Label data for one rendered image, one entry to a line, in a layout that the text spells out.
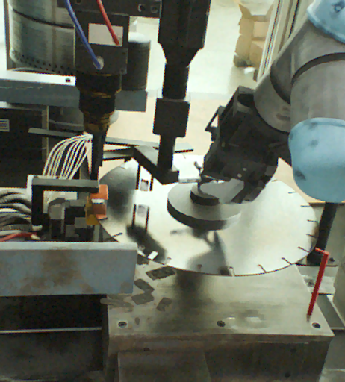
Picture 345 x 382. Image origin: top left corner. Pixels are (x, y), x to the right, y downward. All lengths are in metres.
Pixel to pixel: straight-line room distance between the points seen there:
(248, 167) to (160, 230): 0.17
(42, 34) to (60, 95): 0.44
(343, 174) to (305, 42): 0.14
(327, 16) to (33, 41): 0.97
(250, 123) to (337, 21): 0.16
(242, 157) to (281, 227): 0.19
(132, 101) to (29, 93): 0.16
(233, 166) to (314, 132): 0.23
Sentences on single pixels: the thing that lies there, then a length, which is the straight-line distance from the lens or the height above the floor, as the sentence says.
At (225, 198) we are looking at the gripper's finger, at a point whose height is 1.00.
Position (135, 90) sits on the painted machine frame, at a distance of 1.01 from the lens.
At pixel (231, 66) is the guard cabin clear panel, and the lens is 1.96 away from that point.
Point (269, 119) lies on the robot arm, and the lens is 0.65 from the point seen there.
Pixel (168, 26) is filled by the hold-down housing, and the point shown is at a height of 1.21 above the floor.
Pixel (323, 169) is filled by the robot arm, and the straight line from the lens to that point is 0.51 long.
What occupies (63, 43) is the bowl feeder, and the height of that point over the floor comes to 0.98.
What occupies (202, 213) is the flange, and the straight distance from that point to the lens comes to 0.84.
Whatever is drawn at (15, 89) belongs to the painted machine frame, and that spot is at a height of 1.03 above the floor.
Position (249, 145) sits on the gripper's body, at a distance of 0.72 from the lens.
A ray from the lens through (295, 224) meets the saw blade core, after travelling 0.89.
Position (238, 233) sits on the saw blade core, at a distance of 0.83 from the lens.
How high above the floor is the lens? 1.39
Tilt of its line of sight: 29 degrees down
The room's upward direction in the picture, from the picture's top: 8 degrees clockwise
